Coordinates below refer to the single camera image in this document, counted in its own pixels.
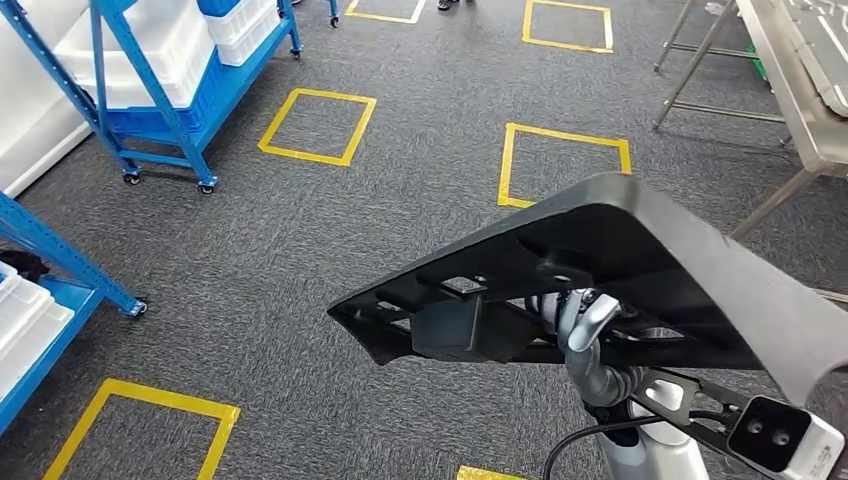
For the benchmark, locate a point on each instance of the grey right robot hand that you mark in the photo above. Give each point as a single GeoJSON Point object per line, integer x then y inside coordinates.
{"type": "Point", "coordinates": [590, 321]}

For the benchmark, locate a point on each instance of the black plastic plate bracket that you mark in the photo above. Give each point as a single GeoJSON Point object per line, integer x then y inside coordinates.
{"type": "Point", "coordinates": [696, 265]}

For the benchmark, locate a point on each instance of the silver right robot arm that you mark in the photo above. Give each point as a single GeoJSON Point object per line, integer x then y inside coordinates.
{"type": "Point", "coordinates": [656, 457]}

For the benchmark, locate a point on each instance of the stainless steel workbench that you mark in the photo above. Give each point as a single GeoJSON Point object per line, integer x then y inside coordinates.
{"type": "Point", "coordinates": [785, 60]}

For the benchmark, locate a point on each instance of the blue steel shelf rack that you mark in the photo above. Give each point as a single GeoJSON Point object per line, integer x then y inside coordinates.
{"type": "Point", "coordinates": [66, 257]}

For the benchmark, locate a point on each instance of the yellow floor tape square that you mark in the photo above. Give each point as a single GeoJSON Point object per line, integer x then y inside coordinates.
{"type": "Point", "coordinates": [334, 96]}
{"type": "Point", "coordinates": [166, 401]}
{"type": "Point", "coordinates": [566, 46]}
{"type": "Point", "coordinates": [570, 133]}

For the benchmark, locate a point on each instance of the stamped aluminium panel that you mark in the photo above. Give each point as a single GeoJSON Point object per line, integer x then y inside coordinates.
{"type": "Point", "coordinates": [828, 40]}

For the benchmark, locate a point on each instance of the blue rack with casters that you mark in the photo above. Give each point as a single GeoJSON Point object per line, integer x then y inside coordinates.
{"type": "Point", "coordinates": [166, 159]}

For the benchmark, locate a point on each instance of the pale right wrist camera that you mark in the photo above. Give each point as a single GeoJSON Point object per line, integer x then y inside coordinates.
{"type": "Point", "coordinates": [775, 434]}

